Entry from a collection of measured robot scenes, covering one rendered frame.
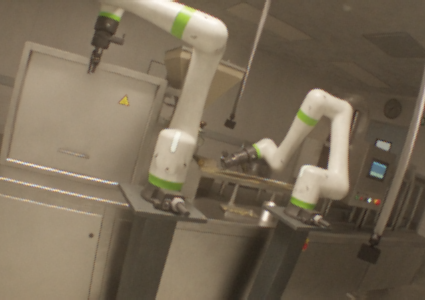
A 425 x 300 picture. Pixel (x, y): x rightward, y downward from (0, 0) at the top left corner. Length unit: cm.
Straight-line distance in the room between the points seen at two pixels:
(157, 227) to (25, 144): 73
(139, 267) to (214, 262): 54
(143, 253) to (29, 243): 54
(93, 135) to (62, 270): 62
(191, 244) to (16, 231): 79
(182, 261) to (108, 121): 73
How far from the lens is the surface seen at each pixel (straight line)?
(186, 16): 108
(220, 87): 162
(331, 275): 222
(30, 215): 139
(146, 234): 111
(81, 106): 144
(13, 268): 153
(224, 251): 160
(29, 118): 147
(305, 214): 147
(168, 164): 104
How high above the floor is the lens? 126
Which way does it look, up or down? 7 degrees down
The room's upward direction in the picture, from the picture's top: 17 degrees clockwise
